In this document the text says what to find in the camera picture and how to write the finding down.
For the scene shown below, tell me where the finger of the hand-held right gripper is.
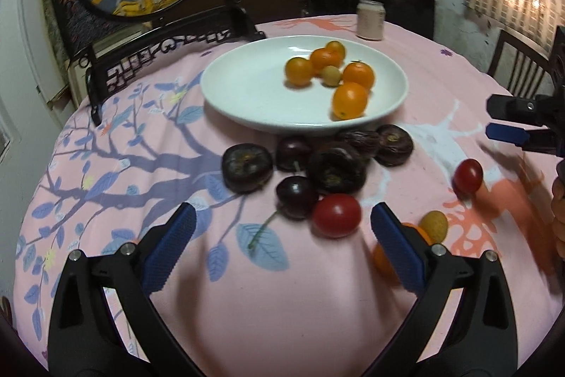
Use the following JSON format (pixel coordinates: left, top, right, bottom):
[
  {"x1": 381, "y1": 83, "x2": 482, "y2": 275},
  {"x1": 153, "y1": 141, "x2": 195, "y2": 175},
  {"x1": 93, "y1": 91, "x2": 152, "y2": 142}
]
[
  {"x1": 486, "y1": 123, "x2": 565, "y2": 158},
  {"x1": 487, "y1": 93, "x2": 565, "y2": 127}
]

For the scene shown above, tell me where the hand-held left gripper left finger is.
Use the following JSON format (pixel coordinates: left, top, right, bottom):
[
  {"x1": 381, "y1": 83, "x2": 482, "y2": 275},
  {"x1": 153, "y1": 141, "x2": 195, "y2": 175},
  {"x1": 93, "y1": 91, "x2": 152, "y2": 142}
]
[{"x1": 48, "y1": 202, "x2": 208, "y2": 377}]

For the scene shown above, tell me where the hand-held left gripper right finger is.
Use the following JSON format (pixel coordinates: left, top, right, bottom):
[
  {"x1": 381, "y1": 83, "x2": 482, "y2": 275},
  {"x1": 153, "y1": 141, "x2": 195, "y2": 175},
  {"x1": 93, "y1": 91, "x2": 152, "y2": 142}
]
[{"x1": 362, "y1": 201, "x2": 519, "y2": 377}]

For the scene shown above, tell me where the orange mandarin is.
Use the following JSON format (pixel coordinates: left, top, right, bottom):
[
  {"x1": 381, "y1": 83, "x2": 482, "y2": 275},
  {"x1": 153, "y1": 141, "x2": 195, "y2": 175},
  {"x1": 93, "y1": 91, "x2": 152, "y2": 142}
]
[
  {"x1": 309, "y1": 48, "x2": 344, "y2": 76},
  {"x1": 342, "y1": 61, "x2": 376, "y2": 90},
  {"x1": 373, "y1": 222, "x2": 431, "y2": 287},
  {"x1": 332, "y1": 81, "x2": 369, "y2": 120}
]

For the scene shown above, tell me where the tan longan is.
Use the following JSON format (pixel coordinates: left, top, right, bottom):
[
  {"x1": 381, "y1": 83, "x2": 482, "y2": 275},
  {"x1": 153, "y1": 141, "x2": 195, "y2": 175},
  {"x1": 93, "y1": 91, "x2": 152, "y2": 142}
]
[
  {"x1": 320, "y1": 65, "x2": 343, "y2": 87},
  {"x1": 418, "y1": 210, "x2": 448, "y2": 245}
]

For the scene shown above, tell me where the red cherry tomato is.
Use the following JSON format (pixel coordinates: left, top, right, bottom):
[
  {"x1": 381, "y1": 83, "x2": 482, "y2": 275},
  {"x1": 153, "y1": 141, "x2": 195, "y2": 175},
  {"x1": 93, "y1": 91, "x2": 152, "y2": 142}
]
[
  {"x1": 313, "y1": 194, "x2": 363, "y2": 238},
  {"x1": 452, "y1": 159, "x2": 484, "y2": 198}
]

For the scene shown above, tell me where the dark water chestnut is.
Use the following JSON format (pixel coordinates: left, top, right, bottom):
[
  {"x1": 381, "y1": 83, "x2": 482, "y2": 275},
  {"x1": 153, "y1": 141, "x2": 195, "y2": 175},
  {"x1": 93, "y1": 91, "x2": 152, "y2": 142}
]
[
  {"x1": 374, "y1": 124, "x2": 414, "y2": 167},
  {"x1": 336, "y1": 129, "x2": 381, "y2": 152},
  {"x1": 221, "y1": 143, "x2": 273, "y2": 194},
  {"x1": 307, "y1": 141, "x2": 368, "y2": 196}
]

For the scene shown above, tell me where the dark red cherry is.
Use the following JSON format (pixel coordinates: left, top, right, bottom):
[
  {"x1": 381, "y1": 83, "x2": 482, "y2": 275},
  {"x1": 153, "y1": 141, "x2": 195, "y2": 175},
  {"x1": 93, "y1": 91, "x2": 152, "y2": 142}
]
[
  {"x1": 248, "y1": 176, "x2": 319, "y2": 249},
  {"x1": 276, "y1": 135, "x2": 315, "y2": 173}
]

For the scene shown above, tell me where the white oval plate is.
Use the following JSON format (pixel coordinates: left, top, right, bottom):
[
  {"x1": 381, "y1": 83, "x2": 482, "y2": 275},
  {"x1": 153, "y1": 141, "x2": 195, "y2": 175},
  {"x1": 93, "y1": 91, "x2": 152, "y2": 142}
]
[{"x1": 201, "y1": 35, "x2": 409, "y2": 136}]

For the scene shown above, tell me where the person's right hand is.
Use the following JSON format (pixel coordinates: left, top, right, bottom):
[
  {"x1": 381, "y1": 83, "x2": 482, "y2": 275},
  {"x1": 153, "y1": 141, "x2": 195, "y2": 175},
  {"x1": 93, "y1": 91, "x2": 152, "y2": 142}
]
[{"x1": 551, "y1": 178, "x2": 565, "y2": 259}]

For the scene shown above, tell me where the dark wooden chair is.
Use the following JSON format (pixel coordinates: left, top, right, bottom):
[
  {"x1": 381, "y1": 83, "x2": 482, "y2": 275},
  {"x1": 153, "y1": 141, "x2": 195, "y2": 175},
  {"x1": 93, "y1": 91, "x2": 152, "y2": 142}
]
[{"x1": 488, "y1": 28, "x2": 557, "y2": 97}]

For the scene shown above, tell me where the pale drink can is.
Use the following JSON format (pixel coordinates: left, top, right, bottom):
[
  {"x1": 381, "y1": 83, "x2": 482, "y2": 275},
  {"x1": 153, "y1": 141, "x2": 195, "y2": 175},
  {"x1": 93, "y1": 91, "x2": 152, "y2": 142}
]
[{"x1": 356, "y1": 0, "x2": 387, "y2": 41}]

